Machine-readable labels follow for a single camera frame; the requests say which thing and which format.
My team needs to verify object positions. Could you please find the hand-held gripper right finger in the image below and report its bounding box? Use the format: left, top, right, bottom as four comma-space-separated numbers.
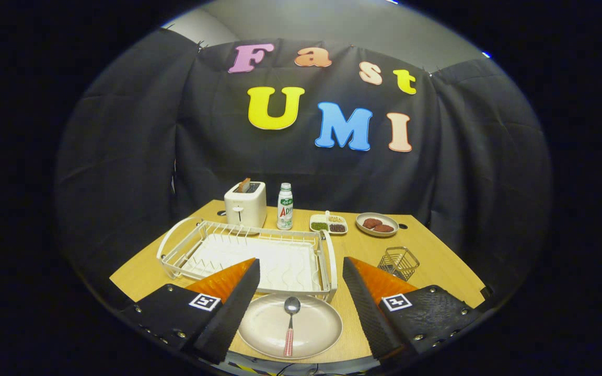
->
342, 256, 487, 363

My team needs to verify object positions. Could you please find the small plate with meat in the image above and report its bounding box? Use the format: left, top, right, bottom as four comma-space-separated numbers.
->
356, 212, 399, 238

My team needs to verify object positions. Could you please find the spoon with red checked handle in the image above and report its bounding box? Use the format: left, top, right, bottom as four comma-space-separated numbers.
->
283, 296, 302, 358

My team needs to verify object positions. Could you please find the beige plate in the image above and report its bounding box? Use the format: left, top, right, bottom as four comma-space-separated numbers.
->
237, 292, 343, 360

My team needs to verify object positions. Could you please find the white divided dish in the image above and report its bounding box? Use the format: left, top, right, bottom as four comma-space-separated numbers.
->
309, 211, 349, 235

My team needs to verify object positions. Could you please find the metal wire basket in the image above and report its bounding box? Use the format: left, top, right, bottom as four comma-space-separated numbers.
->
377, 246, 420, 283

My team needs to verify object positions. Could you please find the black backdrop cloth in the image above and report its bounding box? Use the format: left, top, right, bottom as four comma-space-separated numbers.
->
55, 29, 552, 309

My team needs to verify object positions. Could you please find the white toaster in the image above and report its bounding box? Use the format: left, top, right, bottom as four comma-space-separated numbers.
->
224, 181, 268, 228

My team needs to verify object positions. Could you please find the white bottle green label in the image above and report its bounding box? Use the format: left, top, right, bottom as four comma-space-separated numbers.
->
277, 183, 294, 231

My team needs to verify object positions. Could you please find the white wire dish rack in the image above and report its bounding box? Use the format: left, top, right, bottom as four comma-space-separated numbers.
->
156, 217, 338, 303

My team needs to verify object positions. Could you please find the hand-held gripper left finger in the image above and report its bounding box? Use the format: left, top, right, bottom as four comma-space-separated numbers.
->
121, 257, 261, 365

